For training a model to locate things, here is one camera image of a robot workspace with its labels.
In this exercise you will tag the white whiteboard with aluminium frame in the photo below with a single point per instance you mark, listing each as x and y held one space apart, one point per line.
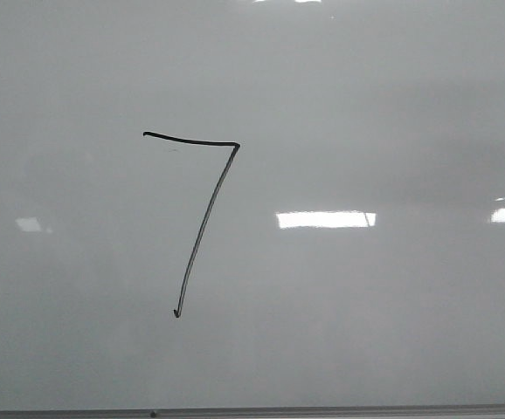
245 204

